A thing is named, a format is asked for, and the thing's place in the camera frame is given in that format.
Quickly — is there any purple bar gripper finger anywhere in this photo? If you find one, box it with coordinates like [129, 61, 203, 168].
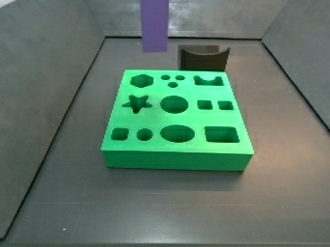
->
[140, 0, 168, 52]

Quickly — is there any green shape sorter block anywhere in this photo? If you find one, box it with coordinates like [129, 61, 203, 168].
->
[100, 69, 253, 171]

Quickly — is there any black arch object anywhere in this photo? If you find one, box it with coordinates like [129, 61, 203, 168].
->
[177, 45, 231, 71]

